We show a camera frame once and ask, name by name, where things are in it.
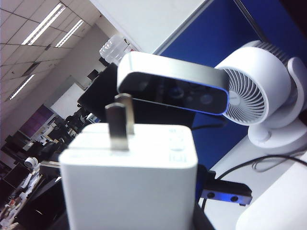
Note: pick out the long ceiling light strip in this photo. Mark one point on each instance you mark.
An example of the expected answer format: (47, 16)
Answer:
(69, 33)
(21, 87)
(43, 24)

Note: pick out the purple display screen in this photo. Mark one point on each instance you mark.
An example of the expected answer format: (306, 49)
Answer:
(38, 119)

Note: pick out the white desk fan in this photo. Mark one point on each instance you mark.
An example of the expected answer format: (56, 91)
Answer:
(263, 67)

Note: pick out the silver depth camera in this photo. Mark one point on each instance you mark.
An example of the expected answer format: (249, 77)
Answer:
(168, 72)

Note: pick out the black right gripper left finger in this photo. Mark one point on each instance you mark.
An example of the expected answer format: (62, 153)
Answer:
(62, 222)

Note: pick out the clear plastic bottle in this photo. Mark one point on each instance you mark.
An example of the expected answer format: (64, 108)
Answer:
(115, 48)

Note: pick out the white charging base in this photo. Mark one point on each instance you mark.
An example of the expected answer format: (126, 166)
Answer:
(124, 187)

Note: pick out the blue office partition panel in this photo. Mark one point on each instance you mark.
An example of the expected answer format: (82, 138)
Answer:
(204, 48)

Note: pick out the small white humanoid robot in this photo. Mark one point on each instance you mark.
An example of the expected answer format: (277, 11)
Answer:
(32, 163)

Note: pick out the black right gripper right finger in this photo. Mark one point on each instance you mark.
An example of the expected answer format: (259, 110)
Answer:
(201, 220)

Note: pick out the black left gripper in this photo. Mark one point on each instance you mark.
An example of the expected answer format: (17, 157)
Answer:
(96, 95)

